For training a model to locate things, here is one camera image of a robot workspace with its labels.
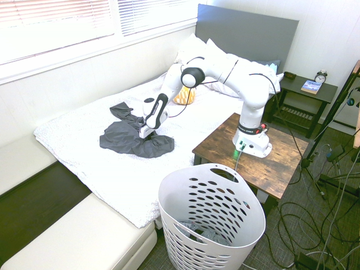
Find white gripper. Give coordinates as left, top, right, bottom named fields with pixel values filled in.
left=138, top=124, right=158, bottom=140

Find dark gray t-shirt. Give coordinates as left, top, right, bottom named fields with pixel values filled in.
left=99, top=101, right=176, bottom=159

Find white perforated laundry basket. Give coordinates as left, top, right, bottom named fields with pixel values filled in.
left=157, top=163, right=267, bottom=270

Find gray clothes in basket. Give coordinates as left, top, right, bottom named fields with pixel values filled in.
left=172, top=220, right=235, bottom=249

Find yellow white patterned pillow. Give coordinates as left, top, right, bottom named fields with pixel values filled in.
left=172, top=85, right=198, bottom=106

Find bed with white cover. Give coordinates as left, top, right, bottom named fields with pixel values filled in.
left=33, top=71, right=246, bottom=230

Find white bed pillow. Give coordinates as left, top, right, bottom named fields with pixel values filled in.
left=202, top=38, right=285, bottom=100
left=173, top=33, right=215, bottom=69

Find narrow white window blind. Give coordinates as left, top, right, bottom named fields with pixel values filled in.
left=116, top=0, right=198, bottom=38

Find white bench cushion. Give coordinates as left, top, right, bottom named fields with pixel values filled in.
left=0, top=193, right=159, bottom=270
left=0, top=134, right=59, bottom=197

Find wide white window blind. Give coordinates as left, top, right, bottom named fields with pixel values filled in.
left=0, top=0, right=116, bottom=66

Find rustic wooden side table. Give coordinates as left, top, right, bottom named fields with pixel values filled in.
left=191, top=112, right=311, bottom=215

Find gray bed headboard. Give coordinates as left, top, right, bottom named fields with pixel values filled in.
left=195, top=3, right=300, bottom=75

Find teal pillow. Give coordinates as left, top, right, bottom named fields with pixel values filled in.
left=254, top=58, right=282, bottom=74

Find blue cover book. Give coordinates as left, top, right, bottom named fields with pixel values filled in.
left=300, top=79, right=322, bottom=96

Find black light stand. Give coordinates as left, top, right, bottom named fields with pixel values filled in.
left=299, top=60, right=360, bottom=201

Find black nightstand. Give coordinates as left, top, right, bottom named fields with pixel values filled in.
left=271, top=73, right=339, bottom=139

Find black twin-bell alarm clock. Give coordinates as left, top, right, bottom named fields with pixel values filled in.
left=314, top=69, right=329, bottom=84

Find black power adapter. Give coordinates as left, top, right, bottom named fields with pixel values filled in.
left=325, top=144, right=346, bottom=163

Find black base power cables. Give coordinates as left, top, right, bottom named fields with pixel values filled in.
left=232, top=142, right=249, bottom=181

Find tangled floor cables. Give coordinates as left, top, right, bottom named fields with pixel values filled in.
left=241, top=142, right=360, bottom=270

